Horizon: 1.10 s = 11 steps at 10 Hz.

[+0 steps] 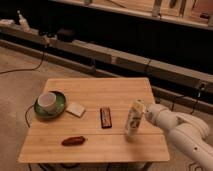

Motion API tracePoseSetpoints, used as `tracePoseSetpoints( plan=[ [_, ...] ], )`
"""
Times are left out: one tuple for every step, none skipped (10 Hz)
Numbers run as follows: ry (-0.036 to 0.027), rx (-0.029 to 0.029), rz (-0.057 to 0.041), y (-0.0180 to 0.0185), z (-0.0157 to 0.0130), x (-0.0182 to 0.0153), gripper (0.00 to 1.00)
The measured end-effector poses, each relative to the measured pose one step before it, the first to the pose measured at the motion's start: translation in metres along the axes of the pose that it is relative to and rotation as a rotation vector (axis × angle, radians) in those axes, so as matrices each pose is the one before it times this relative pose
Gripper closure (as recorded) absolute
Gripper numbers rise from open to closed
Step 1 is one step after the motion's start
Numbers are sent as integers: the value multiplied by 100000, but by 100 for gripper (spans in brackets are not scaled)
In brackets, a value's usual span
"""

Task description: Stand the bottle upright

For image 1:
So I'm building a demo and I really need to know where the brown chocolate bar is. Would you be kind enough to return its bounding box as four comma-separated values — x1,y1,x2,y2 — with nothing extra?
100,107,112,129

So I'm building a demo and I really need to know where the white yellow bottle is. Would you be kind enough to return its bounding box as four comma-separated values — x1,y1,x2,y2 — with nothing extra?
125,100,145,136

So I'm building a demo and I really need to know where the white cup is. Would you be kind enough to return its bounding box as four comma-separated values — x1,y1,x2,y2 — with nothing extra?
38,92,56,114

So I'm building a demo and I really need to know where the black box on ledge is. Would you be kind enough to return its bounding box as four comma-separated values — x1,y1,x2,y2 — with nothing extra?
57,29,76,42

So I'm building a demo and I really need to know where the black floor cable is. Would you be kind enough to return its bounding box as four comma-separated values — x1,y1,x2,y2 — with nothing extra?
0,44,48,76

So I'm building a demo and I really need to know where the red-brown sausage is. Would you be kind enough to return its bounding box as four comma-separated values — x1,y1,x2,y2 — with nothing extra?
61,136,86,146

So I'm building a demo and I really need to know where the white spray bottle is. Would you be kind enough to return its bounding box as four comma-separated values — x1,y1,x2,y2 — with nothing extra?
17,11,30,32

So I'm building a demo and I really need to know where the black cable at right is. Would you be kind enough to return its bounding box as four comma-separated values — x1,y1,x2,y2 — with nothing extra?
169,83,208,116

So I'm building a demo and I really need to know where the green plate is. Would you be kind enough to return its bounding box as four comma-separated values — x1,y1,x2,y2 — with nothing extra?
34,91,66,119

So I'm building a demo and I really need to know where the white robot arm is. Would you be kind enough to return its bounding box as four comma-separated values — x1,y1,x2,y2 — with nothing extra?
145,104,213,171

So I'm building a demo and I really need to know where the wooden table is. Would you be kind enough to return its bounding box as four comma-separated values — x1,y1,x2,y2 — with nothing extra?
18,78,170,163

